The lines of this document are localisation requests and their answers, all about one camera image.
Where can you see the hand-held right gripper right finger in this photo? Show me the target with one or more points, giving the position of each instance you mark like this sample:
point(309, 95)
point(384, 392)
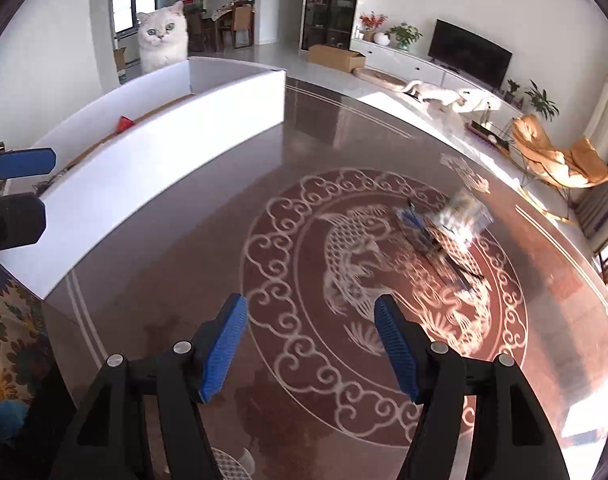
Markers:
point(396, 345)

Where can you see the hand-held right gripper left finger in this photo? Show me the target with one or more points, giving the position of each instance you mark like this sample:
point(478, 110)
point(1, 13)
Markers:
point(224, 345)

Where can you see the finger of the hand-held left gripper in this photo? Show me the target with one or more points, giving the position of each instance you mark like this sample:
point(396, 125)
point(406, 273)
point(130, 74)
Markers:
point(24, 162)
point(14, 222)

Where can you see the red pouch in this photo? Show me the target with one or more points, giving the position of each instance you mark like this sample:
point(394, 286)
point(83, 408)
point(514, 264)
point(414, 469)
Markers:
point(125, 123)

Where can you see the white cardboard container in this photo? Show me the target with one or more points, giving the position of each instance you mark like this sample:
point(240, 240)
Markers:
point(134, 175)

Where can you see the floral cloth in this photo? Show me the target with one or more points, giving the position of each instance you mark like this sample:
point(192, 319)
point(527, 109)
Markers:
point(9, 340)

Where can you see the white cat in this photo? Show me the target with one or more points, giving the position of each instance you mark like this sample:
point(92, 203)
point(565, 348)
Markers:
point(161, 35)
point(441, 95)

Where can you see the blue cloth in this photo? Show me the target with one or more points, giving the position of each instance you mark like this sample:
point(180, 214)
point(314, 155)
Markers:
point(4, 417)

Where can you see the grey curtain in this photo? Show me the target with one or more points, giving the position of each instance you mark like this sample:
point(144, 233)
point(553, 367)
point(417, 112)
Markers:
point(601, 220)

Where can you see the orange lounge chair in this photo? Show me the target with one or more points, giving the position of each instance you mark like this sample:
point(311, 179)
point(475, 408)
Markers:
point(564, 160)

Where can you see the wooden dining chair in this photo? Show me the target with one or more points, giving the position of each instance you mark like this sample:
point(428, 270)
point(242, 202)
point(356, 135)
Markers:
point(242, 25)

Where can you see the beige cat scratch board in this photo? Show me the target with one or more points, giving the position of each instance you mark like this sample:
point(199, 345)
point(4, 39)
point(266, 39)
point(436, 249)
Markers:
point(379, 78)

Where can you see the white television cabinet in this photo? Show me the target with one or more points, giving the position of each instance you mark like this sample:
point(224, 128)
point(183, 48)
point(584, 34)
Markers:
point(419, 67)

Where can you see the small potted plant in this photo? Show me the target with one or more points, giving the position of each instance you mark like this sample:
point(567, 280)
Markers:
point(511, 89)

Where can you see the large leafy potted plant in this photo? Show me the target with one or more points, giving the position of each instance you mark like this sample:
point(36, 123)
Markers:
point(541, 99)

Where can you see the cardboard box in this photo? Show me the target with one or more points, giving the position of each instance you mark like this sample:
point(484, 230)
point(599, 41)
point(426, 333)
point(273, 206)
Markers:
point(334, 57)

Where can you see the black television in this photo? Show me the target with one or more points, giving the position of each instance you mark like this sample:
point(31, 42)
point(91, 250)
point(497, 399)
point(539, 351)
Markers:
point(469, 55)

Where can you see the round white vase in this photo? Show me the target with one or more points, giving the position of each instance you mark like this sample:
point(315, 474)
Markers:
point(382, 39)

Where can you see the green potted plant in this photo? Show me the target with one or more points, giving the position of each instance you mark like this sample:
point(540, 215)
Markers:
point(405, 35)

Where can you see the cloth-covered standing air conditioner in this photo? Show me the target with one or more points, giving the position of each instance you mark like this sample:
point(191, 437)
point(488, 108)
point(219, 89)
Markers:
point(606, 105)

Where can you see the red flowers in vase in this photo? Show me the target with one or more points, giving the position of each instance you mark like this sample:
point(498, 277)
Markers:
point(371, 22)

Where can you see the dark glass display cabinet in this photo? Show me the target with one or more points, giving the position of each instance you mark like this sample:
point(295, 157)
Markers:
point(331, 5)

